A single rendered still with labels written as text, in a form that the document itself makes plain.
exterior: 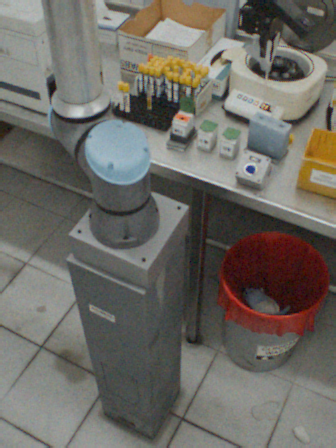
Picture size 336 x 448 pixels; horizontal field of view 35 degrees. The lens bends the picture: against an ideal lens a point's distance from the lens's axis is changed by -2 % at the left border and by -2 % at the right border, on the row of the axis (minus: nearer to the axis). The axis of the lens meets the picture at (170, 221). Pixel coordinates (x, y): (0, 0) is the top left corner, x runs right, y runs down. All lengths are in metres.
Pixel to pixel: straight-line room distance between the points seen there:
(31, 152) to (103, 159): 1.50
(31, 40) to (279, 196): 0.75
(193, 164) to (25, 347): 1.07
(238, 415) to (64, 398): 0.62
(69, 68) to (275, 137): 0.61
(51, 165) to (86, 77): 1.39
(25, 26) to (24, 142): 1.12
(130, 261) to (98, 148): 0.25
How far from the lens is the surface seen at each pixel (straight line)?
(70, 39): 0.95
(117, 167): 0.95
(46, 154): 2.42
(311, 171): 1.32
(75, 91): 1.01
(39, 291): 2.25
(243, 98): 1.55
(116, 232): 1.07
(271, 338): 1.77
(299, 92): 1.50
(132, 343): 1.34
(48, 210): 2.54
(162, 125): 1.49
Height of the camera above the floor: 1.79
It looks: 48 degrees down
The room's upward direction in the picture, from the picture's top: straight up
